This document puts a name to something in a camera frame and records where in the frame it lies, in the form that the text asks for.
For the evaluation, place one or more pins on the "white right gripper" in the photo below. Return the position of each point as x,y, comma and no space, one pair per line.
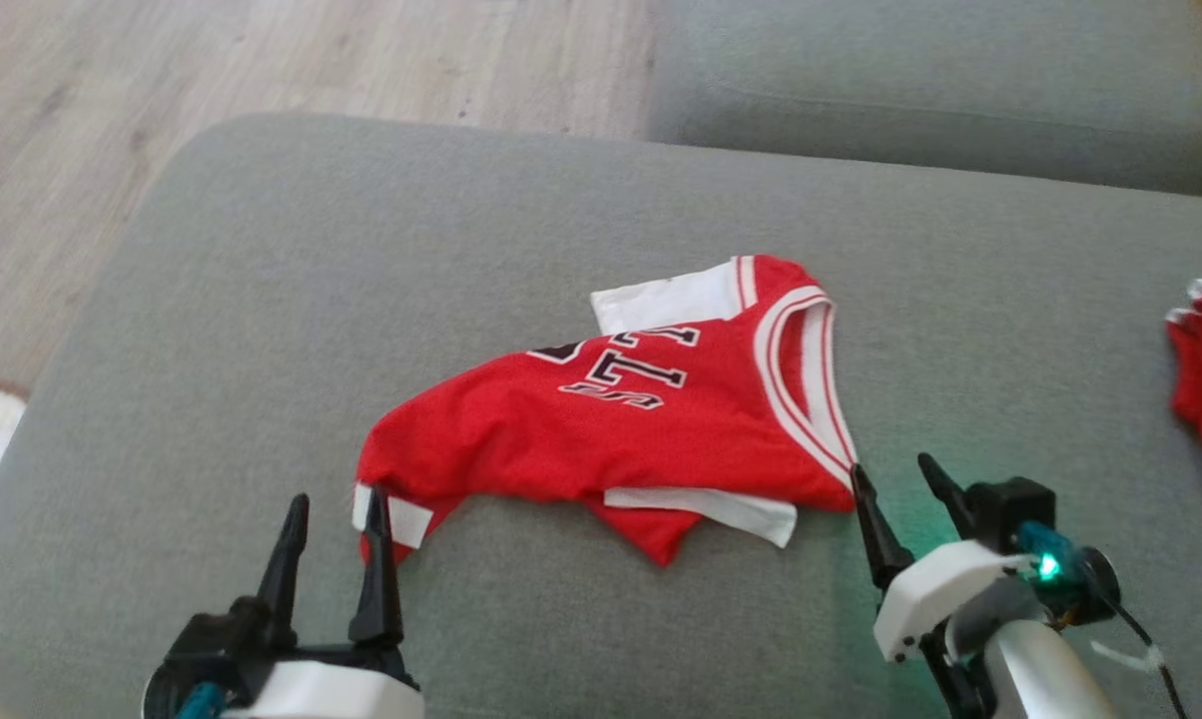
935,594

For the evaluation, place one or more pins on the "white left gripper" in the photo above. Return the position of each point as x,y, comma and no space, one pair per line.
331,689

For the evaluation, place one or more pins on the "red basketball jersey with lettering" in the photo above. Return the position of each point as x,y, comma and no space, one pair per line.
601,439

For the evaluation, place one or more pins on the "large grey sofa seat cushion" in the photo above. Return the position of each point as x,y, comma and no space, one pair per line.
262,300

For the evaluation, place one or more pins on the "small grey sofa cushion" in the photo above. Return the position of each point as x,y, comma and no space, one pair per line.
910,80

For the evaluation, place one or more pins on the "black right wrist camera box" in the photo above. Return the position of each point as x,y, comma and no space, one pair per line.
1010,509

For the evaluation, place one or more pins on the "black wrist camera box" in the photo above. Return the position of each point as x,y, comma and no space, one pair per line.
217,639
1010,509

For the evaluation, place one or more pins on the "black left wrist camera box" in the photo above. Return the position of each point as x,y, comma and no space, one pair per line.
217,639

